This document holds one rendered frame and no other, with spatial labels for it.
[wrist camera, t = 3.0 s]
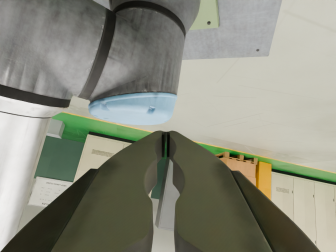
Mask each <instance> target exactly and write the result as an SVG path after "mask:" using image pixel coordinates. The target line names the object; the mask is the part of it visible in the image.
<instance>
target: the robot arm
mask: <svg viewBox="0 0 336 252"><path fill-rule="evenodd" d="M108 1H109V7H110V10H109V9H108V8H106V7H104V6H102V5H101V4H99V3H97V2H95V1H93V0H0V252H152V244H153V235H154V224H153V202H152V200H151V198H150V197H149V194H150V192H151V190H152V189H153V188H154V187H155V185H156V184H157V182H158V174H157V163H158V162H159V161H160V160H161V158H164V157H165V146H166V156H167V158H169V159H170V160H171V161H172V162H173V176H172V183H173V185H174V186H175V187H176V189H177V190H178V192H179V194H180V196H179V198H178V199H177V200H176V202H175V214H174V247H175V252H321V251H320V250H319V249H318V248H317V246H316V245H315V244H314V243H313V242H312V241H311V239H310V238H309V237H308V236H307V235H306V234H305V233H304V232H303V231H302V230H301V229H300V228H299V227H298V226H297V225H296V224H295V223H294V222H293V221H292V220H291V219H290V218H289V217H288V216H287V215H286V214H285V213H284V212H283V211H282V210H281V209H280V208H278V207H277V206H276V205H275V204H274V203H273V202H272V201H271V200H270V199H269V198H268V197H267V196H266V195H265V194H263V193H262V192H261V191H260V190H259V189H258V188H257V187H256V186H255V185H254V184H253V183H252V182H251V181H250V180H249V179H247V178H246V177H245V176H244V175H243V174H242V173H241V172H240V171H239V170H231V169H230V168H229V167H228V166H227V165H226V164H225V163H224V162H223V161H222V160H220V159H219V158H218V157H217V156H216V155H214V154H213V153H211V152H210V151H208V150H207V149H205V148H204V147H202V146H200V145H199V144H197V143H195V142H194V141H192V140H190V139H189V138H187V137H185V136H184V135H182V134H180V133H179V132H177V131H174V130H170V131H162V130H157V131H154V132H152V133H151V134H149V135H147V136H145V137H143V138H141V139H140V140H138V141H136V142H134V143H132V144H130V145H129V146H127V147H125V148H123V149H122V150H120V151H119V152H117V153H116V154H114V155H113V156H112V157H110V158H109V159H108V160H107V161H106V162H104V163H103V164H102V165H101V166H100V167H99V168H98V169H96V168H91V169H89V170H88V171H87V172H86V173H85V174H84V175H82V176H81V177H80V178H79V179H78V180H77V181H75V182H74V183H73V184H72V185H71V186H70V187H69V188H67V189H66V190H65V191H64V192H63V193H62V194H60V195H59V196H58V197H57V198H56V199H55V200H53V201H52V202H51V203H50V204H49V205H48V206H46V207H45V208H44V209H43V210H42V211H41V212H40V213H38V214H37V215H36V216H35V217H34V218H33V219H32V220H30V221H29V222H28V223H27V224H26V225H25V226H24V227H23V228H22V229H21V230H20V231H19V232H18V229H19V226H20V223H21V219H22V216H23V212H24V209H25V206H26V202H27V199H28V196H29V192H30V189H31V186H32V182H33V179H34V175H35V172H36V169H37V165H38V162H39V159H40V155H41V152H42V149H43V145H44V142H45V138H46V135H47V132H48V128H49V125H50V122H51V118H52V117H53V116H55V115H57V114H59V113H61V112H63V111H65V110H67V109H68V108H69V105H70V102H71V99H72V96H74V97H78V98H81V99H85V100H88V101H90V103H89V105H88V111H89V113H90V114H91V115H93V116H94V117H96V118H99V119H102V120H105V121H110V122H115V123H122V124H129V125H158V124H163V123H165V122H167V121H168V120H170V119H171V117H172V115H173V112H174V108H175V103H176V100H177V98H178V96H177V94H178V87H179V80H180V73H181V66H182V59H183V52H184V45H185V38H186V34H187V33H188V31H189V29H190V28H191V26H192V24H193V23H194V21H195V19H196V18H197V15H198V13H199V9H200V2H201V0H108Z"/></svg>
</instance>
